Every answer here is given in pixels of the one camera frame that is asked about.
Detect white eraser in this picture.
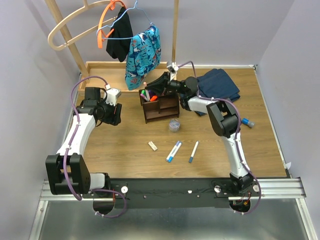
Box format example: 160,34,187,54
148,141,158,151

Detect white marker teal cap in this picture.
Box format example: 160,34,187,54
188,141,199,163

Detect dark wooden desk organizer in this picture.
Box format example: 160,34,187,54
138,90,180,124

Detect white marker lavender cap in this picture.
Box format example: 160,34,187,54
166,141,180,161

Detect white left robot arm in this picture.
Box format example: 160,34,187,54
45,85,122,200

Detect wooden clothes rack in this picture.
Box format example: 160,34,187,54
45,0,180,93

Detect wooden hanger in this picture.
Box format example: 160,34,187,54
45,0,110,53

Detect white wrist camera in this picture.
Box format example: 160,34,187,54
102,84,122,107
166,62,179,81

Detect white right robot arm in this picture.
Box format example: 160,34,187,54
144,72,261,196

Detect blue wire hanger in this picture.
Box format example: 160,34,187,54
103,0,154,40

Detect aluminium frame rail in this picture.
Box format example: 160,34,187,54
30,177,320,240

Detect white marker blue cap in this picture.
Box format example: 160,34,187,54
167,141,182,163

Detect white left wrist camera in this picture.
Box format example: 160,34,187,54
102,84,122,107

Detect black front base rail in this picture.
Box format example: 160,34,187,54
82,177,261,210

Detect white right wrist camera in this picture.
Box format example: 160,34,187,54
166,62,179,81

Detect blue patterned shorts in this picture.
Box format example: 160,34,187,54
125,25,162,91

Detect white marker magenta cap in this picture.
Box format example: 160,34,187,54
140,90,149,102

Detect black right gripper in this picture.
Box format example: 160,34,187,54
144,72,186,97

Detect black hanging garment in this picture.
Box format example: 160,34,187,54
106,7,133,62

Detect clear paper clip jar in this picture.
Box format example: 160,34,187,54
168,118,181,133

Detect grey blue glue stick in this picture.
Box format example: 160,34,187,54
241,118,255,128

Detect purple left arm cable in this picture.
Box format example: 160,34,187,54
63,75,129,219

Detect orange plastic hanger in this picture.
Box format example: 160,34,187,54
96,0,126,49

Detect black highlighter purple cap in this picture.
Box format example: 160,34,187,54
145,90,151,101

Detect folded blue jeans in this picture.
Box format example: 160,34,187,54
197,69,241,102

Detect black highlighter orange cap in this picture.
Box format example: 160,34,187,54
149,95,158,102

